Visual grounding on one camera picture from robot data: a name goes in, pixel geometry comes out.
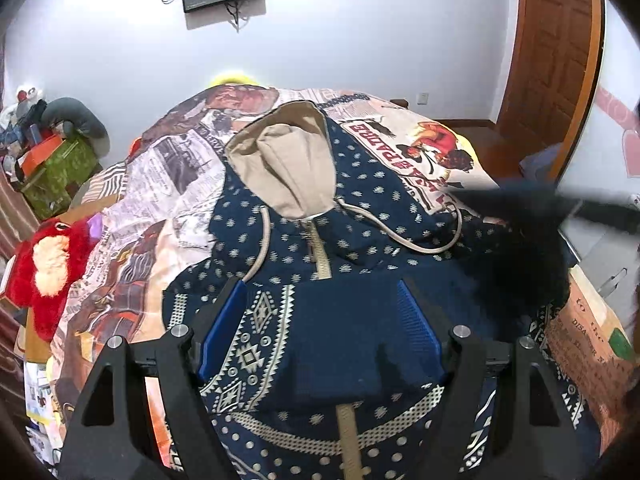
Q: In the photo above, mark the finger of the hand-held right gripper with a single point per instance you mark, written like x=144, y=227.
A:
x=607, y=215

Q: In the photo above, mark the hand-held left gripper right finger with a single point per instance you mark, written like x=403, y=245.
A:
x=417, y=320

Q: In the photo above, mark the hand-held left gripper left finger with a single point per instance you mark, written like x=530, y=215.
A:
x=222, y=327

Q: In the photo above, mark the navy patterned hoodie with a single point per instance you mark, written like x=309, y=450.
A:
x=350, y=220

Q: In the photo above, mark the grey-blue cloth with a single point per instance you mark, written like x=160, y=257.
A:
x=542, y=160

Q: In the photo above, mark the brown paper bag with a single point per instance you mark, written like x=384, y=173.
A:
x=585, y=340

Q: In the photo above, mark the printed blanket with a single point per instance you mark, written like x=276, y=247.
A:
x=170, y=170

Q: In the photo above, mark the wooden door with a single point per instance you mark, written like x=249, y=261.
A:
x=550, y=50

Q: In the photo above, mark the red plush toy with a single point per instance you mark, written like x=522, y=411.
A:
x=50, y=270

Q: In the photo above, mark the pile of printed papers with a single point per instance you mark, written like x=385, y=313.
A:
x=40, y=410

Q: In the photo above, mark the green patterned box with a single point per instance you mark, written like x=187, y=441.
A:
x=57, y=175

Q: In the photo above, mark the yellow round object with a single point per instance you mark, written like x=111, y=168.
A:
x=232, y=80

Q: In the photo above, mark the grey neck pillow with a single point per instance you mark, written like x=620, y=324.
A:
x=82, y=117

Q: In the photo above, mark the orange box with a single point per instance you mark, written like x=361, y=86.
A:
x=40, y=152

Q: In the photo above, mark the white plush toy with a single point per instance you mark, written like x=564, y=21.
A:
x=27, y=96

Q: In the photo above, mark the pink heart wall stickers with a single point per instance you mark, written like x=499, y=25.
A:
x=625, y=125

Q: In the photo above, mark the white wall socket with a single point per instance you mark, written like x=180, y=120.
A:
x=423, y=98

